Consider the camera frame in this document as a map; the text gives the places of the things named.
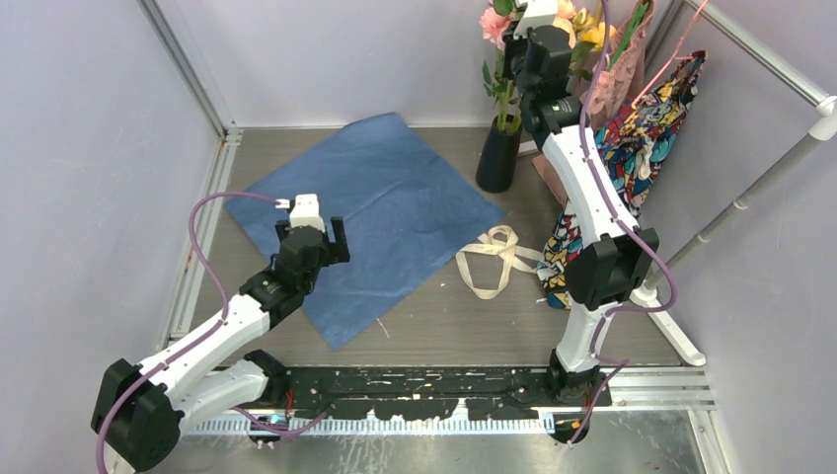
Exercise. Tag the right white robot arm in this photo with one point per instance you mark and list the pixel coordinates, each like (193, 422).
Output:
(615, 254)

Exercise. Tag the white metal clothes rack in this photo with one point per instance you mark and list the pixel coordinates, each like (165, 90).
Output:
(784, 309)

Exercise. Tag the pink clothes hanger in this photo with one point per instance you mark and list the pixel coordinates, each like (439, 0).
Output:
(674, 53)

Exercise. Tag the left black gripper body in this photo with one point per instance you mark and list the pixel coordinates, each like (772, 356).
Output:
(308, 283)

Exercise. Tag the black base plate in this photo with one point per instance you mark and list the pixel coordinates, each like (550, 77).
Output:
(419, 393)

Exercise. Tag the pink garment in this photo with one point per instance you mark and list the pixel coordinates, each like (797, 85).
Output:
(610, 90)

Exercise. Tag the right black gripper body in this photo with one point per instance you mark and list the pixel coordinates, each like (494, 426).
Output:
(513, 62)

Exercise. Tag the yellow flowers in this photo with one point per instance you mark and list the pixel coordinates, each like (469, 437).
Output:
(589, 41)

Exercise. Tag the pink rose stem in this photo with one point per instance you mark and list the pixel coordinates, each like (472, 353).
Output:
(564, 20)
(494, 26)
(503, 91)

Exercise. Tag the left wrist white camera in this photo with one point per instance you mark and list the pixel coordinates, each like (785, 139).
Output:
(303, 211)

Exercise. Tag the colourful cartoon print garment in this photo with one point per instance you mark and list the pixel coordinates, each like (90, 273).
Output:
(633, 144)

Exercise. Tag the black vase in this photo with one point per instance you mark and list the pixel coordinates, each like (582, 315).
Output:
(497, 164)

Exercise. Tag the green clothes hanger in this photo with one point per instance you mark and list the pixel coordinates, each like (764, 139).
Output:
(634, 22)

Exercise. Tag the white slotted cable duct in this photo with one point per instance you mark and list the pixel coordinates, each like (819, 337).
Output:
(458, 425)

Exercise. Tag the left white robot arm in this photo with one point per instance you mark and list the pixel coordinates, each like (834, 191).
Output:
(144, 409)

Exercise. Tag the cream ribbon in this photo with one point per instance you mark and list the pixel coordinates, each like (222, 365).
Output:
(498, 249)

